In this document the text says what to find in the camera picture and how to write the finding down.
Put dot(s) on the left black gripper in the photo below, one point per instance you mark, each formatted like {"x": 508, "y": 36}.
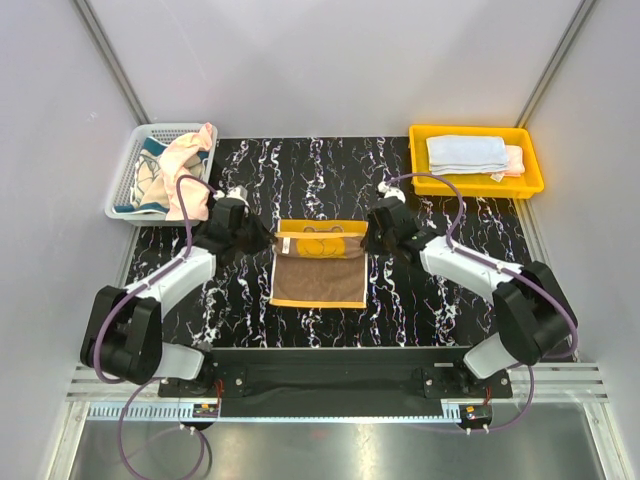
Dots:
{"x": 264, "y": 238}

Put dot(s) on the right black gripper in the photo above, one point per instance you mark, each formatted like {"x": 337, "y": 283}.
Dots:
{"x": 367, "y": 242}

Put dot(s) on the brown towel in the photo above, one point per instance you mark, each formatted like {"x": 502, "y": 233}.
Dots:
{"x": 319, "y": 264}

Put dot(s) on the light blue white towel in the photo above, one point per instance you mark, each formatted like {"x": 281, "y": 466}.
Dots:
{"x": 463, "y": 154}

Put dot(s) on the pink rabbit towel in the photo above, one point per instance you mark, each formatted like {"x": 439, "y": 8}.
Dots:
{"x": 515, "y": 165}

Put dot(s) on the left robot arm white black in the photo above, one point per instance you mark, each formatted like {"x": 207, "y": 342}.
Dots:
{"x": 124, "y": 336}

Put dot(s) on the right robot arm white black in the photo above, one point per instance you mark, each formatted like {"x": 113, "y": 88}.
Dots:
{"x": 533, "y": 316}

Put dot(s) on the black marble pattern mat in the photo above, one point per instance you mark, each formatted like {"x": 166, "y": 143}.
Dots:
{"x": 336, "y": 178}

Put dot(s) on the pale pink towel in basket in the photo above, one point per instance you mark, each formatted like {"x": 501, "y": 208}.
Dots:
{"x": 179, "y": 182}

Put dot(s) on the teal patterned towel in basket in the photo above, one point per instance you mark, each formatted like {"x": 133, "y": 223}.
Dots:
{"x": 147, "y": 194}

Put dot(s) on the white perforated plastic basket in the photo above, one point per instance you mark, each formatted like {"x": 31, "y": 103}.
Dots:
{"x": 165, "y": 133}

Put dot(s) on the yellow plastic tray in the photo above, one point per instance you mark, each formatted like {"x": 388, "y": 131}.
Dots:
{"x": 529, "y": 183}

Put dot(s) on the left small connector board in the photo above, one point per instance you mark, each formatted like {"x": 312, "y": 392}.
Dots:
{"x": 206, "y": 410}

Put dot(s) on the small connector board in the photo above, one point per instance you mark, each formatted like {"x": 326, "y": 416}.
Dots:
{"x": 476, "y": 416}
{"x": 206, "y": 410}

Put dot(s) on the right small connector board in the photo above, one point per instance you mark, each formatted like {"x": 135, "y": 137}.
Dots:
{"x": 476, "y": 416}

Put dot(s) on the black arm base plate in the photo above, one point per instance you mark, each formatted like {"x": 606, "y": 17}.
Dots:
{"x": 432, "y": 372}

